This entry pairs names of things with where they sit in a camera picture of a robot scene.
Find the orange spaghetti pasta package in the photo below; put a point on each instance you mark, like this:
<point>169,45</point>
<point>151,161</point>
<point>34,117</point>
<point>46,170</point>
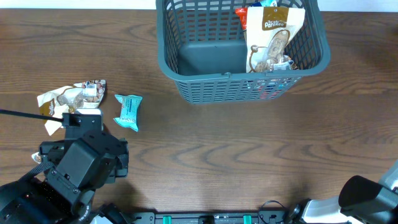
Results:
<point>242,17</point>

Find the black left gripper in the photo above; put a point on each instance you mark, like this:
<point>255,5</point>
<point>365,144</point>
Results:
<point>56,149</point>

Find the beige snack pouch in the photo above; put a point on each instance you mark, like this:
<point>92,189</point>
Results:
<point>68,99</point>
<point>296,18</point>
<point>36,157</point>

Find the teal snack wrapper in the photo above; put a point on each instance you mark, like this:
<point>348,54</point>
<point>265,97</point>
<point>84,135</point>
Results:
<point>129,108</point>

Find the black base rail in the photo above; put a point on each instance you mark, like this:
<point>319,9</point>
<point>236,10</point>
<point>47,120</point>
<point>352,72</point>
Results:
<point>276,215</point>

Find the blue Kleenex tissue pack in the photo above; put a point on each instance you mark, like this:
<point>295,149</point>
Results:
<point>267,3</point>

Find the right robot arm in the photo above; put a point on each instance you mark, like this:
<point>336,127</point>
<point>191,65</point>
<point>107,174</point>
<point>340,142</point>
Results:
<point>360,201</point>

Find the grey plastic laundry basket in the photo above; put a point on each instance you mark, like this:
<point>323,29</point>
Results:
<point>201,47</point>

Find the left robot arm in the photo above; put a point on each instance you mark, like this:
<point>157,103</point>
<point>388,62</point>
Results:
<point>61,188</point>

